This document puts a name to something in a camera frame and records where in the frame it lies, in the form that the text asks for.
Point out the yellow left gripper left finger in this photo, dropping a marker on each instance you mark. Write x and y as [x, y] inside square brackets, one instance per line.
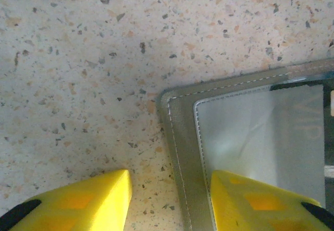
[78, 207]

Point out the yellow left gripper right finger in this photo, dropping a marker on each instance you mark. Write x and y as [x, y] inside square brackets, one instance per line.
[255, 210]

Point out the black VIP card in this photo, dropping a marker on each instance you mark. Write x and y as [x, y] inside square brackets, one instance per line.
[328, 142]

